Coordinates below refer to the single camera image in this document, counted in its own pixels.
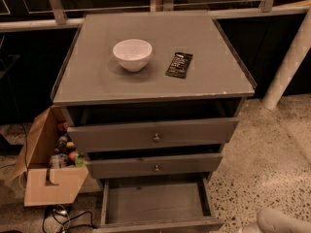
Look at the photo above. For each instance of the grey bottom drawer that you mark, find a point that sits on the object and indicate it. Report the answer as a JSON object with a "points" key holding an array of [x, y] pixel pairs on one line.
{"points": [[161, 204]]}

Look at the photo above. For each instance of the grey drawer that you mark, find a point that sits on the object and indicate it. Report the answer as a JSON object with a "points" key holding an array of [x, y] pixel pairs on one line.
{"points": [[153, 166], [153, 135], [161, 204]]}

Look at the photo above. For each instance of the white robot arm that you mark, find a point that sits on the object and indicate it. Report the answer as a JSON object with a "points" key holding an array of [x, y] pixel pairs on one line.
{"points": [[273, 221]]}

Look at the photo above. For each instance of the grey drawer cabinet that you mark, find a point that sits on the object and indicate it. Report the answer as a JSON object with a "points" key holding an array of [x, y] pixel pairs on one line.
{"points": [[93, 89]]}

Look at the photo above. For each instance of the grey middle drawer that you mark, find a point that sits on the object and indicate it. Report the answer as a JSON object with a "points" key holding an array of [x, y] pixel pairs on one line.
{"points": [[153, 166]]}

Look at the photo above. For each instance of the grey top drawer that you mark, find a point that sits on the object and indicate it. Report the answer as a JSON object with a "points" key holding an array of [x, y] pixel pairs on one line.
{"points": [[153, 135]]}

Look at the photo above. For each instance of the black snack packet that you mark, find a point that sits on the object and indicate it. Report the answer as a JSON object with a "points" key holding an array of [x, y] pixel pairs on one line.
{"points": [[179, 65]]}

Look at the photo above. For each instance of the white ceramic bowl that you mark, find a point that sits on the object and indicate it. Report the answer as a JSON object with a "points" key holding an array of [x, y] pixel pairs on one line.
{"points": [[133, 54]]}

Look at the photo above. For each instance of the green bottle in box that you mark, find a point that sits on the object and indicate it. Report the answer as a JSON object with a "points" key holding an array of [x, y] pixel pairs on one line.
{"points": [[80, 160]]}

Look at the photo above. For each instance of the red item in box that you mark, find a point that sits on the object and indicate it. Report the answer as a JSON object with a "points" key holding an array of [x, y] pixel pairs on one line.
{"points": [[62, 126]]}

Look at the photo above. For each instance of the silver can in box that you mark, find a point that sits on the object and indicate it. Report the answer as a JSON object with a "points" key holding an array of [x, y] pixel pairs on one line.
{"points": [[58, 161]]}

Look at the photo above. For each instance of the metal window railing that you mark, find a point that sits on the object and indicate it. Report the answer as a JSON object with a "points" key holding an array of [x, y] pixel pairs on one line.
{"points": [[29, 15]]}

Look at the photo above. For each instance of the open cardboard box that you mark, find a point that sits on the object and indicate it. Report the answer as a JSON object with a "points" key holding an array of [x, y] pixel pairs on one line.
{"points": [[46, 186]]}

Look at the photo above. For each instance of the white diagonal pole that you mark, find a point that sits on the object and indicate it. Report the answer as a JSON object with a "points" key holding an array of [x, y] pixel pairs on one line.
{"points": [[295, 55]]}

